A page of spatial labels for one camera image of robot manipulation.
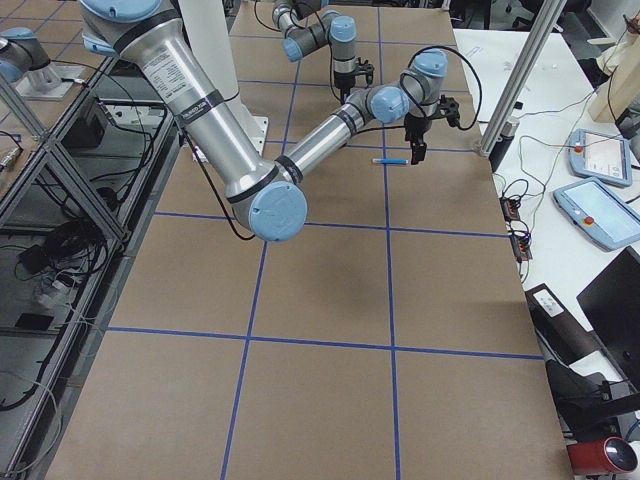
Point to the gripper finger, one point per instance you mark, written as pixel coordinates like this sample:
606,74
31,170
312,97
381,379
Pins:
420,152
414,152

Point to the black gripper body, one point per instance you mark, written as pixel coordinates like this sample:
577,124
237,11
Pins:
414,127
343,81

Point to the blue highlighter pen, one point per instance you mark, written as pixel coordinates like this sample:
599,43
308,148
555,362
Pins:
390,161

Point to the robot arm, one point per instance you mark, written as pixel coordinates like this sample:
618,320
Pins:
264,194
306,30

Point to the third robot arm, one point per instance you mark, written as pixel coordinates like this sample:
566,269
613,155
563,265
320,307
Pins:
21,52

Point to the black water bottle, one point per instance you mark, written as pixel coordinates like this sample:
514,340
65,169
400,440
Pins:
503,142

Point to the far teach pendant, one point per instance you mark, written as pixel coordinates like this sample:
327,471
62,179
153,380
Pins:
606,157

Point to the teach pendant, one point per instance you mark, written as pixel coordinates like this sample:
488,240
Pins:
606,157
599,213

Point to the near teach pendant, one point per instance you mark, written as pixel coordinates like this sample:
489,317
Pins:
599,213

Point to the black laptop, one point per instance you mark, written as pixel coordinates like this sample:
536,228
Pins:
610,303

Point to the red cylinder speaker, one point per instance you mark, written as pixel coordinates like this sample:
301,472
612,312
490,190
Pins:
604,456

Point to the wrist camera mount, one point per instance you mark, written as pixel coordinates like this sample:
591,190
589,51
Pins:
448,109
364,69

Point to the aluminium frame post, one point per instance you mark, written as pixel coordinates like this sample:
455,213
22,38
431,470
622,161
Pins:
536,39

